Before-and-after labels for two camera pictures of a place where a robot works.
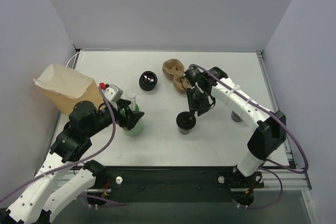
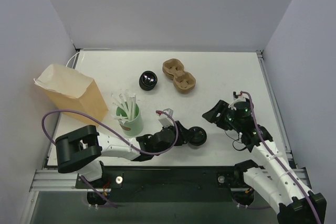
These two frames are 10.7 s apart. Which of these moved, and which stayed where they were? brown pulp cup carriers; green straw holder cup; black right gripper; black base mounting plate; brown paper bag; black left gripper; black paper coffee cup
Moved: black right gripper; black left gripper; black paper coffee cup
Stayed: black base mounting plate; brown pulp cup carriers; brown paper bag; green straw holder cup
